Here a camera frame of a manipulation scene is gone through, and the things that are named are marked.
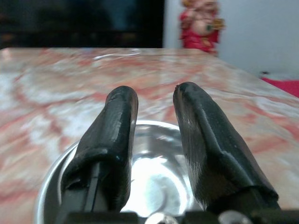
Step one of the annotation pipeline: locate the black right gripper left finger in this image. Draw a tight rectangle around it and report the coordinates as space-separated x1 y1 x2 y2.
55 85 139 214

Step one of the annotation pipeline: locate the red and gold deity statue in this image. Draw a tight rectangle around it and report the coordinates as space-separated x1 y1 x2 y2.
178 0 226 56

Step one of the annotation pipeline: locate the shiny steel bowl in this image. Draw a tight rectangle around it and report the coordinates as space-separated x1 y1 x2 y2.
34 120 206 224

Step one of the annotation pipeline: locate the red cloth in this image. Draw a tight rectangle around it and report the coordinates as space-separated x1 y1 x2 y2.
261 78 299 98

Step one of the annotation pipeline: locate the dark television screen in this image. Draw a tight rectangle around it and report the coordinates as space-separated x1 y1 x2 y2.
0 0 165 49

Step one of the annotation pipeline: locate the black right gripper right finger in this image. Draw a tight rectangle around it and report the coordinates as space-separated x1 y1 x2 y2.
172 82 281 213

